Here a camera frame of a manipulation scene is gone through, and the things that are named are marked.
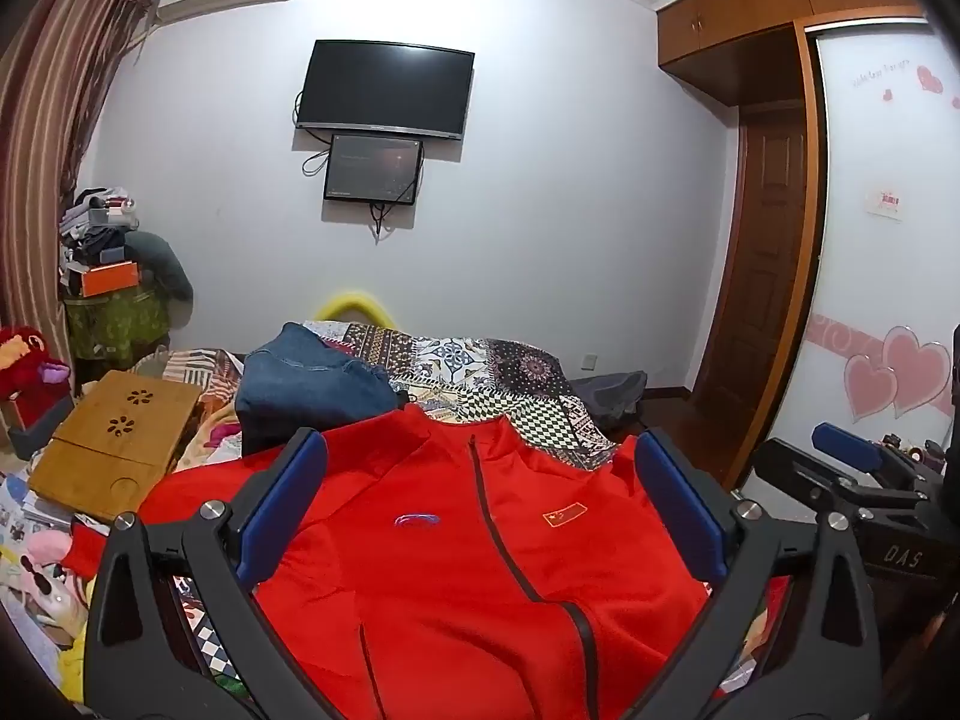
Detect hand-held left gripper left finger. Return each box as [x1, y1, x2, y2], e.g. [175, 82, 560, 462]
[82, 427, 335, 720]

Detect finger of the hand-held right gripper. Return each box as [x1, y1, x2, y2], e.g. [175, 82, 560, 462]
[811, 422, 912, 477]
[752, 439, 875, 524]

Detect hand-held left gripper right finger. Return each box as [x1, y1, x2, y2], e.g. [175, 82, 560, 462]
[626, 427, 882, 720]

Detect red zip jacket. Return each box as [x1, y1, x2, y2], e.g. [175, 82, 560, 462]
[64, 403, 796, 720]

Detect pile of colourful clothes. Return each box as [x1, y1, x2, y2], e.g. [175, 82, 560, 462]
[0, 457, 106, 698]

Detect folded blue garment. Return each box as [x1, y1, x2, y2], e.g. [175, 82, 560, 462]
[235, 322, 398, 458]

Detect grey bag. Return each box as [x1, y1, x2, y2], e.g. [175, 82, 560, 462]
[574, 371, 647, 436]

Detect white heart-patterned wardrobe door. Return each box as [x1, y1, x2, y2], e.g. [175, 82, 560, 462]
[750, 19, 960, 496]

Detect wooden lap desk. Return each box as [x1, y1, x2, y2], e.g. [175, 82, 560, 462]
[28, 370, 203, 524]

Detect patchwork patterned blanket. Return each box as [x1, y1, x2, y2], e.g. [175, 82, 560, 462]
[135, 319, 623, 720]

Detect yellow curved object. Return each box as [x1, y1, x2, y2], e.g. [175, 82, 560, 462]
[315, 289, 398, 327]

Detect green patterned cloth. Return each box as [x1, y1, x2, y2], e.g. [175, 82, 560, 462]
[64, 289, 172, 391]

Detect small wardrobe sticker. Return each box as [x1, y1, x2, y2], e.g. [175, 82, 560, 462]
[864, 187, 905, 222]

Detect orange box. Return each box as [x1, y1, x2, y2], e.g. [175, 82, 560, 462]
[79, 261, 142, 298]

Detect red plush toy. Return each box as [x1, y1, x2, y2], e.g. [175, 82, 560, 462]
[0, 326, 72, 428]

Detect pile of stacked clutter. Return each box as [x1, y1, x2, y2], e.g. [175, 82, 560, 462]
[58, 186, 142, 271]

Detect striped brown curtain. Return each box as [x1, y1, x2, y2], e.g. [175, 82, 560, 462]
[0, 0, 162, 391]

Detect wooden overhead cabinet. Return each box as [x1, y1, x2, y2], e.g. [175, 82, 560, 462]
[656, 0, 927, 102]

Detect small black wall monitor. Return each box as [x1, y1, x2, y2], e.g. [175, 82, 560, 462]
[323, 133, 422, 205]

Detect black wall television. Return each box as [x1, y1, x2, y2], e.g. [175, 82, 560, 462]
[295, 39, 476, 142]

